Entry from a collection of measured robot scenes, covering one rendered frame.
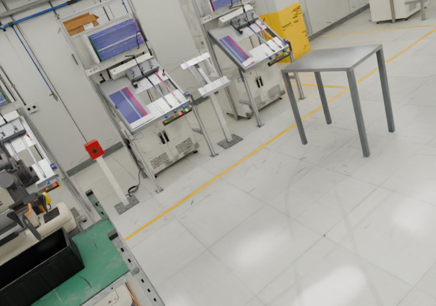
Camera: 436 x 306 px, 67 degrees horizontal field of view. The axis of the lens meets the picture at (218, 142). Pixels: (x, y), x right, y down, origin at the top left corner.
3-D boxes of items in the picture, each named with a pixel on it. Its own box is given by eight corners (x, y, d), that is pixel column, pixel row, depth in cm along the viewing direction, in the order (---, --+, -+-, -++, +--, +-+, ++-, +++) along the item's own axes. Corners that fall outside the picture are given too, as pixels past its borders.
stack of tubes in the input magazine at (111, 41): (145, 42, 358) (133, 17, 347) (102, 61, 340) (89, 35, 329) (141, 43, 369) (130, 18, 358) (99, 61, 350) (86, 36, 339)
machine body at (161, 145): (201, 150, 404) (181, 105, 379) (152, 181, 379) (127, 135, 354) (180, 140, 459) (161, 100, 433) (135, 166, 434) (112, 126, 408)
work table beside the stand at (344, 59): (367, 157, 276) (350, 67, 243) (302, 144, 332) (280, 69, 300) (395, 130, 296) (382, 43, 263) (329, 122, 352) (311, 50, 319)
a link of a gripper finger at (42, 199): (52, 210, 132) (39, 190, 132) (34, 220, 129) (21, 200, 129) (54, 211, 138) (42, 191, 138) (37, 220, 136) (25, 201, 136)
